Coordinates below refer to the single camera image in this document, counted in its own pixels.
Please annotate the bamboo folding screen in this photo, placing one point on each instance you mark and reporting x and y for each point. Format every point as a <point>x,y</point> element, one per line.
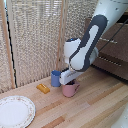
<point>36,36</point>

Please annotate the brown fabric drawer cabinet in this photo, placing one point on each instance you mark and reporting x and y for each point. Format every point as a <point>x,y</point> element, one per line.
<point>115,55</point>

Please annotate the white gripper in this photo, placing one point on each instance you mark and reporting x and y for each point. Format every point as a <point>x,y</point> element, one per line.
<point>68,77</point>

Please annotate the pink plastic mug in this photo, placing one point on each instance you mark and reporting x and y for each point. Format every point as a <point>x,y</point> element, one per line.
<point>70,90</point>

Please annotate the blue plastic cup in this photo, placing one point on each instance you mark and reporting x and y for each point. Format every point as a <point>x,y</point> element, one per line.
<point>55,79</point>

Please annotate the white floral rimmed plate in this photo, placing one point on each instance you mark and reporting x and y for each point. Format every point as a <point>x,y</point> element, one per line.
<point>15,111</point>

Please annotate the yellow rectangular block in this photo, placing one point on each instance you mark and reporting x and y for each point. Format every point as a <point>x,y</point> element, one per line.
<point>43,88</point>

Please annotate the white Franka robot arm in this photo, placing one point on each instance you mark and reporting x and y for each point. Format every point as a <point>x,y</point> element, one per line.
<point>89,36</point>

